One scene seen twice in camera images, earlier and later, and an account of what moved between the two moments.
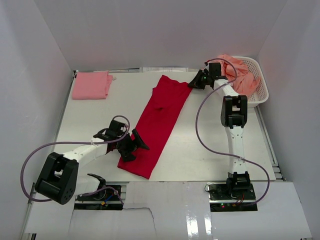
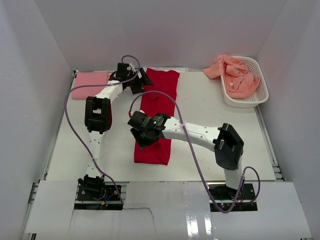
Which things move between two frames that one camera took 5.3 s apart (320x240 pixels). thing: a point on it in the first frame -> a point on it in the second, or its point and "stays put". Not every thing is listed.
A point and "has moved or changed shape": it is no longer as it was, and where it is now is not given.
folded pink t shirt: x=91 y=85 stays put
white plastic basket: x=261 y=93 stays put
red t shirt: x=155 y=124 has moved or changed shape
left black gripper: x=126 y=154 -> x=142 y=81
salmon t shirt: x=236 y=71 stays put
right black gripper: x=195 y=83 -> x=142 y=142
